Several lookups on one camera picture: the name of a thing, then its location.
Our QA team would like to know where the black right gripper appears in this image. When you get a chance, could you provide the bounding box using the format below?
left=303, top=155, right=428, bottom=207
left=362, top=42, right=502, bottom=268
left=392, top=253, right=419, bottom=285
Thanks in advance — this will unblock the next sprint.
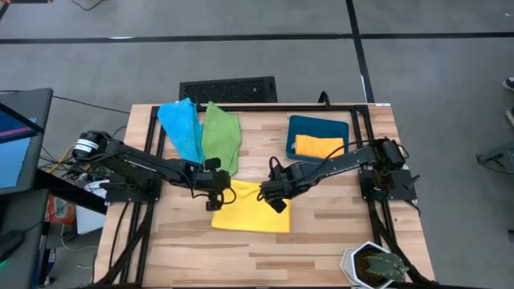
left=258, top=161, right=308, bottom=215

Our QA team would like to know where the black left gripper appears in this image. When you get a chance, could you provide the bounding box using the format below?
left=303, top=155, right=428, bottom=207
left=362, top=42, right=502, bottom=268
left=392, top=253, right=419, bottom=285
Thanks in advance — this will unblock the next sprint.
left=187, top=168, right=233, bottom=213

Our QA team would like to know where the yellow microfiber towel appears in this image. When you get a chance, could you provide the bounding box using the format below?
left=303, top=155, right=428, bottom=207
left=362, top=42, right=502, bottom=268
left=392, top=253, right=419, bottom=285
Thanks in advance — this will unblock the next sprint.
left=210, top=179, right=292, bottom=234

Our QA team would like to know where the green microfiber towel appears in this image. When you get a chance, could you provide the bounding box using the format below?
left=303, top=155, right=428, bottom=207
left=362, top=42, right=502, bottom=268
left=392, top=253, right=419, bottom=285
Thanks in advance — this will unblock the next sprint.
left=200, top=101, right=243, bottom=178

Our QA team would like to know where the orange microfiber towel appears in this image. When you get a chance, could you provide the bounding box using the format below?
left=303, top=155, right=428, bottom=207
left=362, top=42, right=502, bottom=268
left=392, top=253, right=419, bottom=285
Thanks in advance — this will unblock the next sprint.
left=294, top=134, right=346, bottom=160

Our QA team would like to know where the teal plastic bin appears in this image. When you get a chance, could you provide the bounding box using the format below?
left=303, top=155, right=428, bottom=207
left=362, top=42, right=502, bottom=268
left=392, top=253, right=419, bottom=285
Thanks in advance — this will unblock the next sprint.
left=285, top=115, right=351, bottom=164

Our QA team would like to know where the blue microfiber towel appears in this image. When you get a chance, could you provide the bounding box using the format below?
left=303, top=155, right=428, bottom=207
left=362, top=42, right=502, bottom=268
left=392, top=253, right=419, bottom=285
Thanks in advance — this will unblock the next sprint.
left=157, top=97, right=206, bottom=165

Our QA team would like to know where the white hexagonal plant pot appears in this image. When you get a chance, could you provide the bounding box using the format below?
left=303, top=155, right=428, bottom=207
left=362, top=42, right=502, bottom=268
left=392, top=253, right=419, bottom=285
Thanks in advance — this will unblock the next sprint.
left=340, top=240, right=407, bottom=289

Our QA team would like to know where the white power strip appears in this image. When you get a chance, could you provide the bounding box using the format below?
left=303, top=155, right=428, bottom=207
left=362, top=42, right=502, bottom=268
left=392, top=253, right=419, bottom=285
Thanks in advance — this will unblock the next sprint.
left=82, top=178, right=110, bottom=201

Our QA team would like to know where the green cactus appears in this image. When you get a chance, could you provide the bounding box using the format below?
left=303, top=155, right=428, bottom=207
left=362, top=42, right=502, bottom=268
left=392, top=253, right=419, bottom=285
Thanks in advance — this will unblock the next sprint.
left=363, top=251, right=411, bottom=283

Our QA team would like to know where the orange cardboard box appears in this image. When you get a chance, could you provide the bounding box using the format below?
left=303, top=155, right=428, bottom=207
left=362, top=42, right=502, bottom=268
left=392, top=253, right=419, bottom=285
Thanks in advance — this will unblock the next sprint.
left=47, top=194, right=77, bottom=226

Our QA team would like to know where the dark side desk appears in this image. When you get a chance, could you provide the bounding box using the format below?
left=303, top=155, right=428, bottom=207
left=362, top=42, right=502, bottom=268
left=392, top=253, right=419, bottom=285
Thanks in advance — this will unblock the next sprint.
left=0, top=168, right=108, bottom=289

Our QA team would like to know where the computer monitor with blue screen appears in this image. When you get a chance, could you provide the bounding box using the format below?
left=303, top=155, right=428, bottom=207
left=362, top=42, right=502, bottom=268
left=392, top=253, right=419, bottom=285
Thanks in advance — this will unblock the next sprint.
left=0, top=87, right=55, bottom=197

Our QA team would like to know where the black aluminium table frame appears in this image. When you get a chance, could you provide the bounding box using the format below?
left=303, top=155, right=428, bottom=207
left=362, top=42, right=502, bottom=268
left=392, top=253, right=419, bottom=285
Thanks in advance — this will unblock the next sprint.
left=92, top=103, right=445, bottom=289

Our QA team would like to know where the black floor cable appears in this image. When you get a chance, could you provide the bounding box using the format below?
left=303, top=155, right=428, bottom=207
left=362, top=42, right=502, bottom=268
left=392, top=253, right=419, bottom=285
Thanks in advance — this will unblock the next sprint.
left=51, top=95, right=132, bottom=116
left=71, top=0, right=106, bottom=11

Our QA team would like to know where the yellow cable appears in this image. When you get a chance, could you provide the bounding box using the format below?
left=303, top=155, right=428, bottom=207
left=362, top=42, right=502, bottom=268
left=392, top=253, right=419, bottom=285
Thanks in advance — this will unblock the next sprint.
left=46, top=144, right=77, bottom=174

